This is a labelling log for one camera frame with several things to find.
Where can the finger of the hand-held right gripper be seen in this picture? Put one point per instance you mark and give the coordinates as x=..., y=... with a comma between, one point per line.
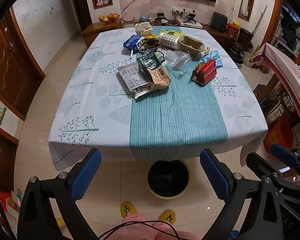
x=258, y=162
x=285, y=153

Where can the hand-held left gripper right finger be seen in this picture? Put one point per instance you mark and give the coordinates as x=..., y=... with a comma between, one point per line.
x=215, y=173

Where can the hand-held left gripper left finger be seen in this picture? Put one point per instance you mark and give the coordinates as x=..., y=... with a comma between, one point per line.
x=86, y=173

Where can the yellow rim trash bin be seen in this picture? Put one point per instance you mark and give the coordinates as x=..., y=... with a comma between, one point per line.
x=168, y=180

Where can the black yellow wrapper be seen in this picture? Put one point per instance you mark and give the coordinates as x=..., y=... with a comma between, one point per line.
x=151, y=43

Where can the light green tea bag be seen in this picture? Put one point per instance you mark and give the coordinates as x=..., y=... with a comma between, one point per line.
x=168, y=32

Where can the red bucket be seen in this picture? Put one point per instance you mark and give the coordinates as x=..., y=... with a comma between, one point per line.
x=277, y=137

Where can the yellow stool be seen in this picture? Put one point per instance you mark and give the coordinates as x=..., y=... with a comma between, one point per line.
x=60, y=222

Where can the leaf print striped tablecloth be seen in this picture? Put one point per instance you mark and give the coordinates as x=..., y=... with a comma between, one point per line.
x=177, y=115

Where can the pink covered table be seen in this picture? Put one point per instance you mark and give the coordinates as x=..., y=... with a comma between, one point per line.
x=287, y=72

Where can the colourful toy box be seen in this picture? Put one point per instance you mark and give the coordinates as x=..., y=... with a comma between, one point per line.
x=5, y=205

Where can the white bucket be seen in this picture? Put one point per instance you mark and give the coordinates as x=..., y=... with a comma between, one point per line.
x=248, y=59

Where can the red box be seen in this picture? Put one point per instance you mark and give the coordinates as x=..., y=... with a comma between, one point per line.
x=206, y=71

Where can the silver foil packet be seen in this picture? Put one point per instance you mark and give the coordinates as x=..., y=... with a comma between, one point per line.
x=130, y=78

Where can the dark stacked pot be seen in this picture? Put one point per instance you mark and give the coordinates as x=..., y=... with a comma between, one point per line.
x=237, y=53

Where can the green and beige snack bag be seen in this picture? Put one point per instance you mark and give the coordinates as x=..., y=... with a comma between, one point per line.
x=155, y=76

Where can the blue face mask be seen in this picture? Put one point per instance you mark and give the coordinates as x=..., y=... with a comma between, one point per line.
x=215, y=56

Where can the clear plastic packaging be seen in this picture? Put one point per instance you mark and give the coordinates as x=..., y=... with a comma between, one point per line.
x=177, y=61

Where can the dark wooden bin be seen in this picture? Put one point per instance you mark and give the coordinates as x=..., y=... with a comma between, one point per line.
x=245, y=38

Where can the green label packet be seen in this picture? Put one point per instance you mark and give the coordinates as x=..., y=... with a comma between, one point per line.
x=159, y=55

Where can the brown pulp cup holder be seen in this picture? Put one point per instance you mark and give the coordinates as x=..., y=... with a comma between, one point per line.
x=190, y=45

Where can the red basket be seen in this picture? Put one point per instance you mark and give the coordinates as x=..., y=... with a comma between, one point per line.
x=233, y=30

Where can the wooden door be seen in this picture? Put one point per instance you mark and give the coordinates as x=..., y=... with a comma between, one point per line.
x=7, y=65

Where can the wooden stick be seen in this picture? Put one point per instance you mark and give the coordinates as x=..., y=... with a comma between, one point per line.
x=260, y=18

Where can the grey checkered paper cup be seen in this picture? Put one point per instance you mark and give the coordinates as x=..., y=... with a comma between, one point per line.
x=168, y=42

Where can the blue wet wipe packet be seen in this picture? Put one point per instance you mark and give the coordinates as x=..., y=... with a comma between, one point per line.
x=132, y=41

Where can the wooden cabinet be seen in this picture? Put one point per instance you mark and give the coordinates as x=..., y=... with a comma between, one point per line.
x=100, y=28

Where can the dark green air fryer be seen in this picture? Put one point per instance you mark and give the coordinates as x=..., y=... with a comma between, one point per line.
x=219, y=22

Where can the white set-top box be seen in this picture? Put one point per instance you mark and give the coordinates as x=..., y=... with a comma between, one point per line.
x=191, y=25

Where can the white crumpled paper bag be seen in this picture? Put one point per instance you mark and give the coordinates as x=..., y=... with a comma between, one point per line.
x=142, y=27

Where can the fruit bowl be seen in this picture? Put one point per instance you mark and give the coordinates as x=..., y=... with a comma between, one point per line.
x=108, y=18

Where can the blue baby toy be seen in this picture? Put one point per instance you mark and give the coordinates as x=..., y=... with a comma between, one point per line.
x=143, y=18

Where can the white power strip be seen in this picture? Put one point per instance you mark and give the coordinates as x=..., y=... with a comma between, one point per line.
x=182, y=10

